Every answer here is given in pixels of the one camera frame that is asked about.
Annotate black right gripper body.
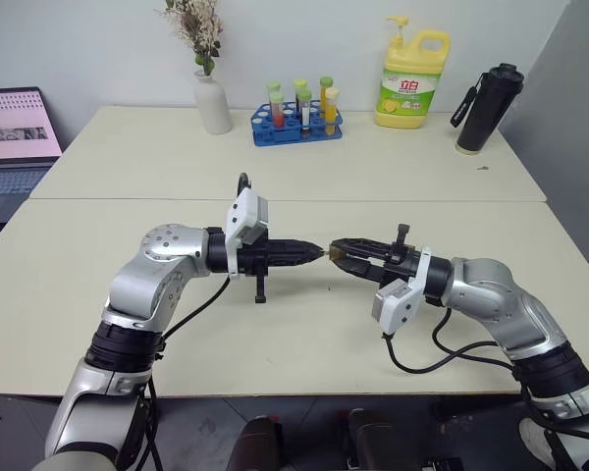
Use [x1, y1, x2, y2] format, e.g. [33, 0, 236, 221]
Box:
[379, 223, 424, 291]

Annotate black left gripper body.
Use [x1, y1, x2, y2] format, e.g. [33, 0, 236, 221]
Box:
[237, 230, 277, 305]

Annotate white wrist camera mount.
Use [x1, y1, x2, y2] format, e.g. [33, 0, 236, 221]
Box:
[224, 187, 272, 282]
[371, 246, 434, 337]

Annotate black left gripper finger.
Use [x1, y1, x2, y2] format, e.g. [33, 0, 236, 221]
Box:
[273, 238, 324, 255]
[273, 252, 323, 268]

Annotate black tumbler with strap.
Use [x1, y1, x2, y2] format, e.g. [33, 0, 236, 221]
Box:
[450, 62, 526, 158]

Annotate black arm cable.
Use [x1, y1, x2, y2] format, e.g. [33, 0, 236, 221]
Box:
[382, 306, 534, 398]
[139, 274, 233, 471]

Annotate dark rounded shape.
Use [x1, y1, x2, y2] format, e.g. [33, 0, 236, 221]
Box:
[227, 414, 285, 471]
[345, 408, 400, 471]

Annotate dried flower bunch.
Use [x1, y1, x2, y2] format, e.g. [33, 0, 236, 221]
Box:
[155, 0, 225, 78]

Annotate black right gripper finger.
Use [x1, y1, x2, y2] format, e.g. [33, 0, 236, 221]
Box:
[330, 237, 398, 258]
[334, 254, 386, 283]

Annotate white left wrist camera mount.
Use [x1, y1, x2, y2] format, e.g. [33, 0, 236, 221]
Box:
[224, 187, 272, 282]

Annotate white ceramic vase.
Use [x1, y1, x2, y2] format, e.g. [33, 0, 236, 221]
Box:
[192, 68, 234, 135]

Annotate green capped red tube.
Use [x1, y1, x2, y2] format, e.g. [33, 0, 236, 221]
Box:
[268, 91, 286, 131]

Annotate open grey laptop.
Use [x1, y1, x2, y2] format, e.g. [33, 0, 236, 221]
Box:
[0, 86, 64, 228]

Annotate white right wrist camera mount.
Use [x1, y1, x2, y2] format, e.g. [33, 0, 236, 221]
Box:
[371, 246, 434, 337]

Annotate blue test tube rack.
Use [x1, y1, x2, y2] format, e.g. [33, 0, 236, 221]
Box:
[248, 99, 347, 147]

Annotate yellow detergent pump bottle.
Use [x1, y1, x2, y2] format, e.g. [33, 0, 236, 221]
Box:
[373, 15, 453, 131]

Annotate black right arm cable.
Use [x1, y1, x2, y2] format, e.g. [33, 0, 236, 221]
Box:
[382, 306, 534, 398]

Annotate green capped dark tube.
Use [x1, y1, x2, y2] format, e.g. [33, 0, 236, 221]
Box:
[293, 78, 309, 113]

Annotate green capped white tube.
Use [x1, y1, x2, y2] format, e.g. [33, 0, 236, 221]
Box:
[296, 88, 314, 136]

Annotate yellow capped orange tube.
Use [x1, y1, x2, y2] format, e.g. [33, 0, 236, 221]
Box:
[323, 86, 342, 136]

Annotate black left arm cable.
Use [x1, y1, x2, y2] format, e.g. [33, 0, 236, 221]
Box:
[139, 274, 233, 471]

